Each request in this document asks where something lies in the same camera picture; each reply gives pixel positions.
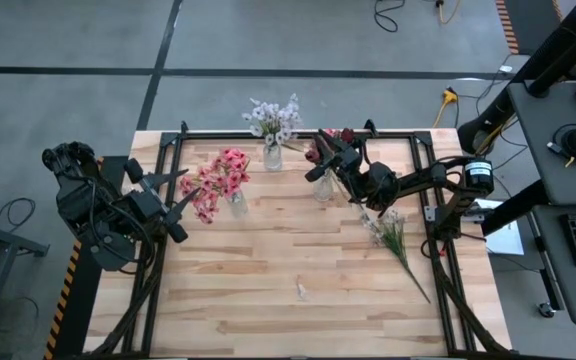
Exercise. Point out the grey desk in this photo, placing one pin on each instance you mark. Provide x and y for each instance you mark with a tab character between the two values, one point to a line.
558	280
543	115

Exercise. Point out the black metal table frame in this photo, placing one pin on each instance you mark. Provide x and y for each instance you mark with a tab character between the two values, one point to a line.
208	135

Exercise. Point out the ribbed glass bottle vase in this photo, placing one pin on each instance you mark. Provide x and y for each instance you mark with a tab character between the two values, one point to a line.
272	159

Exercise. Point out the white power adapter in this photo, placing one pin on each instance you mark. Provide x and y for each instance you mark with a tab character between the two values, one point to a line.
506	69

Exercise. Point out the black caster wheel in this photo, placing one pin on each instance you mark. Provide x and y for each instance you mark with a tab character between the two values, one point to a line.
546	310

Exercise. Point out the black tower fan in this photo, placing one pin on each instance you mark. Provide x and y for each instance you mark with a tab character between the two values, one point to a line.
558	45

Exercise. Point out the white artificial flower bunch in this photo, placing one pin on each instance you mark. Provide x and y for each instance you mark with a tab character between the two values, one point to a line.
393	240
288	112
258	115

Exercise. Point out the small fallen white petal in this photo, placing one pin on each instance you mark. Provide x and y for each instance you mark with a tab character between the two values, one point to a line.
301	291

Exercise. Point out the pink artificial flower bunch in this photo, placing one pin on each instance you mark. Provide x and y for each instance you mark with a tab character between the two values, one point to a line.
230	170
200	200
331	133

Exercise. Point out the dark floor mat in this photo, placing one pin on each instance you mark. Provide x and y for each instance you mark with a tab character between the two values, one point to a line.
533	20

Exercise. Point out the diamond-cut cylindrical glass vase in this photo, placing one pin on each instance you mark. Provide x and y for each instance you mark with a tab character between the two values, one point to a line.
239	205

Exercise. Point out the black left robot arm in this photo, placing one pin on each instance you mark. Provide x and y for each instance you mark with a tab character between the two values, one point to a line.
83	200

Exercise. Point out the white paper sheet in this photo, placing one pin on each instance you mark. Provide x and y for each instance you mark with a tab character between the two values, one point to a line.
508	242

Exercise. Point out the conical glass vase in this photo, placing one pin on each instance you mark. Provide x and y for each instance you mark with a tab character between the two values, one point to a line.
323	190

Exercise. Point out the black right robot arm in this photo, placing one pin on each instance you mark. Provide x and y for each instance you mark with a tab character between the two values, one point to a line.
418	182

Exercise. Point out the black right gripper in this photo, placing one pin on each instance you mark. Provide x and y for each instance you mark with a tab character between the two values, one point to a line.
348	162

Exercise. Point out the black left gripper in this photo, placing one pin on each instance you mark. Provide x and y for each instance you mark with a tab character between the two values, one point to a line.
148	205

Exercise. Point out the black pole on desk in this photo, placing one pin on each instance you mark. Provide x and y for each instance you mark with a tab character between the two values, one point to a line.
553	80

